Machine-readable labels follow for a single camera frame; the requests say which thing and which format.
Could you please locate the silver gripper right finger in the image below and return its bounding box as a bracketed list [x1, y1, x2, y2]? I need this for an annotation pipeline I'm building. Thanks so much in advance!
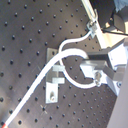
[88, 39, 127, 67]

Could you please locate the grey cable clip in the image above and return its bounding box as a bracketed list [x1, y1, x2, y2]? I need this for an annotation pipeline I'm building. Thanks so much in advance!
[87, 21, 98, 38]
[45, 47, 67, 104]

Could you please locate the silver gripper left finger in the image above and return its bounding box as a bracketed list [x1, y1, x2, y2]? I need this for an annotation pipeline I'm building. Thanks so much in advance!
[80, 62, 124, 95]

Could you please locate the middle grey cable clip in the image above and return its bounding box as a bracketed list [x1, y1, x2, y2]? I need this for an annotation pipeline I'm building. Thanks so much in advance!
[45, 47, 67, 104]

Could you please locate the right grey cable clip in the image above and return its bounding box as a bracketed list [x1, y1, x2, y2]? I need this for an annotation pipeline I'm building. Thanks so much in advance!
[87, 21, 98, 38]

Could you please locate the white cable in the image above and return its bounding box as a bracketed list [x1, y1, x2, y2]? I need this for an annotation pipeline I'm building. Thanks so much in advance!
[0, 30, 101, 128]

